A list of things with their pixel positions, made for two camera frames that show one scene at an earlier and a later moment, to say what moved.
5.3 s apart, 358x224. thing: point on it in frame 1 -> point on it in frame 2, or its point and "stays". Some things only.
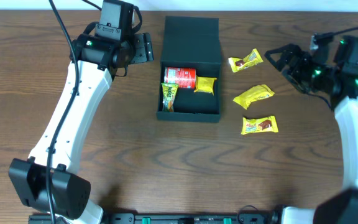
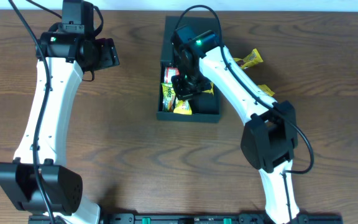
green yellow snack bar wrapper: [169, 92] stays
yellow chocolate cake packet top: [237, 63] stays
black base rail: [119, 218] stays
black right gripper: [295, 62] -> [188, 90]
